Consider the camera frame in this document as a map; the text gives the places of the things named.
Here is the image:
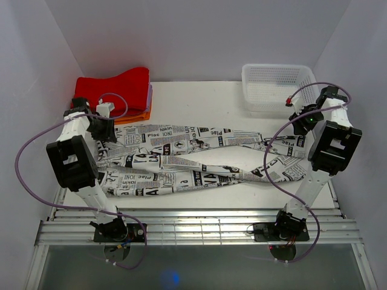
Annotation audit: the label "purple cable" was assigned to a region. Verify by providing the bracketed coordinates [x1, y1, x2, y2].
[15, 92, 149, 270]
[250, 81, 353, 264]

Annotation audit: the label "lilac folded trousers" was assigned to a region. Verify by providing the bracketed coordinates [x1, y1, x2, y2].
[145, 84, 153, 112]

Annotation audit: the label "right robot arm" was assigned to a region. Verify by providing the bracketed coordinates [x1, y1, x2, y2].
[273, 85, 362, 240]

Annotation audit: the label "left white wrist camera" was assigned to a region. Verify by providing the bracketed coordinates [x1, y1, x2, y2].
[96, 103, 115, 118]

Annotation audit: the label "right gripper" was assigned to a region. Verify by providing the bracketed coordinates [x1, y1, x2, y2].
[288, 103, 325, 136]

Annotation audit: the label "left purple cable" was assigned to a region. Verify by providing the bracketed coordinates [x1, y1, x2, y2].
[15, 92, 149, 270]

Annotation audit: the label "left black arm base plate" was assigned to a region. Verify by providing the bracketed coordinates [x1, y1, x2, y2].
[93, 223, 147, 243]

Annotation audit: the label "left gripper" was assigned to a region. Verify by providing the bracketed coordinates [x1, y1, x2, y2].
[86, 115, 117, 143]

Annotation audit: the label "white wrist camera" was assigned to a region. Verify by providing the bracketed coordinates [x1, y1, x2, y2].
[285, 94, 305, 115]
[96, 103, 115, 118]

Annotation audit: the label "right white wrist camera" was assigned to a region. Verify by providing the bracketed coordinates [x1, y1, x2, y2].
[285, 94, 305, 115]

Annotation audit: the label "orange folded trousers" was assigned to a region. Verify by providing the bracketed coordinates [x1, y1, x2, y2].
[111, 111, 151, 125]

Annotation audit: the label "aluminium frame rails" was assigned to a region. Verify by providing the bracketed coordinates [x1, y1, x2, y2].
[36, 183, 362, 245]

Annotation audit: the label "red folded trousers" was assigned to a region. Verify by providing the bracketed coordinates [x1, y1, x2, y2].
[74, 67, 150, 117]

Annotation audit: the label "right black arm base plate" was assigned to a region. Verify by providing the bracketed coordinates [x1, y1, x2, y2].
[252, 222, 310, 242]

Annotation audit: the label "white perforated plastic basket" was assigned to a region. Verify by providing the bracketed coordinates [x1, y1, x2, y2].
[241, 63, 316, 115]

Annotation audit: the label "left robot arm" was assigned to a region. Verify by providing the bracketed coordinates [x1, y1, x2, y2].
[46, 98, 128, 242]

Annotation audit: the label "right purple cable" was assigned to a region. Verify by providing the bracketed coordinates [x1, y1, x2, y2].
[250, 81, 353, 264]

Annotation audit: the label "newspaper print trousers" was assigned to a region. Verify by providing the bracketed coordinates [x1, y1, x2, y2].
[94, 124, 307, 198]

